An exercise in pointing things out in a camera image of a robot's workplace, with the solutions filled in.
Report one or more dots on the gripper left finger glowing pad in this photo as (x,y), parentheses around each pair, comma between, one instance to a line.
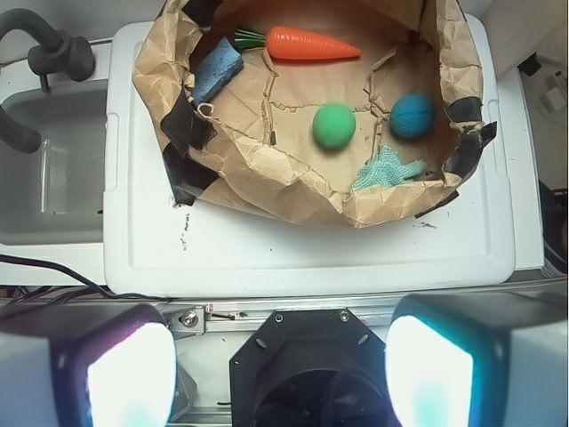
(89,364)

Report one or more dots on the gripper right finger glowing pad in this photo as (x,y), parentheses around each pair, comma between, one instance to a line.
(483,359)

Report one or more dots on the teal blue cloth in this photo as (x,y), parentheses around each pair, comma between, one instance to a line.
(387,170)

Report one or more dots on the grey sink basin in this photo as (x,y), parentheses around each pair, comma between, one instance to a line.
(55,195)

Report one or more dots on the blue ball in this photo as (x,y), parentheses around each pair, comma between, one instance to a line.
(412,116)

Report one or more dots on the crumpled brown paper bag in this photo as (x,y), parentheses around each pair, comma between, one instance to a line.
(251,147)

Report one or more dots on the green ball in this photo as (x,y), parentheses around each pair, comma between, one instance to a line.
(333,126)

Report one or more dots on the dark grey faucet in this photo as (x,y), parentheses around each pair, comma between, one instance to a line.
(56,51)

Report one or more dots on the blue sponge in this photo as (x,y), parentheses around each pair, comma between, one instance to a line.
(216,71)

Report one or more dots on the orange toy carrot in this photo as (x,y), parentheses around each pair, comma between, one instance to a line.
(285,43)

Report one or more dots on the aluminium frame rail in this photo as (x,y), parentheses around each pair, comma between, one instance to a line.
(376,310)

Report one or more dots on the black octagonal mount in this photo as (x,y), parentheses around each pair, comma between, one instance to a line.
(311,368)

